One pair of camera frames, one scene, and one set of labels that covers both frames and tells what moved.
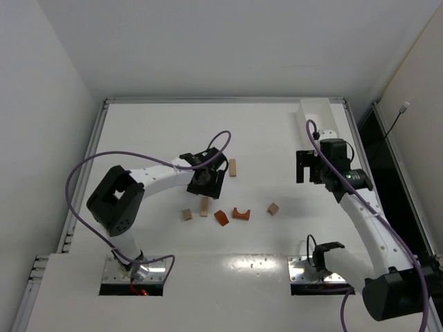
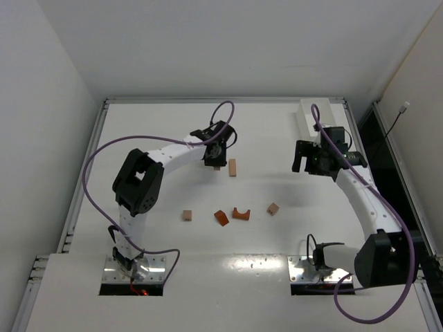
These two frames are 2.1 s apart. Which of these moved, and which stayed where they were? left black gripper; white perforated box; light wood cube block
Moved: left black gripper
Stayed: light wood cube block; white perforated box
